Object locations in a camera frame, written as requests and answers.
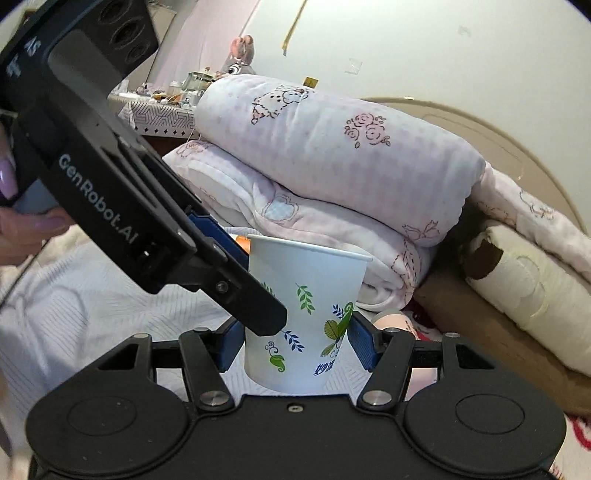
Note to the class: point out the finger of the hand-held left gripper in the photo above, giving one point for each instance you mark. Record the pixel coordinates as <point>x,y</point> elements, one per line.
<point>217,233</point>
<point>251,300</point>

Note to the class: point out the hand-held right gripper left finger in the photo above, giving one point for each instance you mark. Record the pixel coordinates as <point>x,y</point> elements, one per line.
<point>230,345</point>

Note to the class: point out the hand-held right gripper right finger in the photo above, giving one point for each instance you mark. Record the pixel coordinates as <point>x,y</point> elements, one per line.
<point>364,344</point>

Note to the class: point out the white leaf-print paper cup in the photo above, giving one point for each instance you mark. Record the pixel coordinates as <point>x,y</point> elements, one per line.
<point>304,272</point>

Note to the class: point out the person's left hand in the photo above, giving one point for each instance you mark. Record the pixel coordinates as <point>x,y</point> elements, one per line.
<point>23,235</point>

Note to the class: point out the small orange object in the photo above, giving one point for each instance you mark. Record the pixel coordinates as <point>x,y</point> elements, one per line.
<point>243,243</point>

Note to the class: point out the pink round object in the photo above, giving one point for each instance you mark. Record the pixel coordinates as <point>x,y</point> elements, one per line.
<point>392,321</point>

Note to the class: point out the folded pink printed quilt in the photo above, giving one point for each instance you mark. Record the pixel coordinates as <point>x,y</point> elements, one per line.
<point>240,184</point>

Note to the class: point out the white textured bed sheet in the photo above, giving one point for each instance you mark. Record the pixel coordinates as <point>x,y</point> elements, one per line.
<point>115,295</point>

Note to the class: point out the glass teapot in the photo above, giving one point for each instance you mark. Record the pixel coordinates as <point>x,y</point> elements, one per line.
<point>198,83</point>

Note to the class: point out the rolled pink printed quilt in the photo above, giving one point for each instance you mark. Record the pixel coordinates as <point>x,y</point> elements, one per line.
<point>332,143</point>

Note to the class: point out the rolled cream quilt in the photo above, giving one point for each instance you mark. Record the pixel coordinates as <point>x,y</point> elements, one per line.
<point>531,286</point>

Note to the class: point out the small yellow box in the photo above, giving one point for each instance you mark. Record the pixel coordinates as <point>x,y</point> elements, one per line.
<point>310,82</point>

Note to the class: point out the pink plush toy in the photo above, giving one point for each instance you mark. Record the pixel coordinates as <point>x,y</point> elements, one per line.
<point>244,50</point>

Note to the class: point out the crumpled pink printed blanket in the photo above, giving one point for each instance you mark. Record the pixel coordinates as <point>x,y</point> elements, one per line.
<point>535,207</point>

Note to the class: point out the yellow hanging strip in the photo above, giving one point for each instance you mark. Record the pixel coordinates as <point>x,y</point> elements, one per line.
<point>294,23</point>

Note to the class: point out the beige curved headboard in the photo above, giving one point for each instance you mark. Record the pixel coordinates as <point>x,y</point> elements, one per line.
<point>498,134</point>

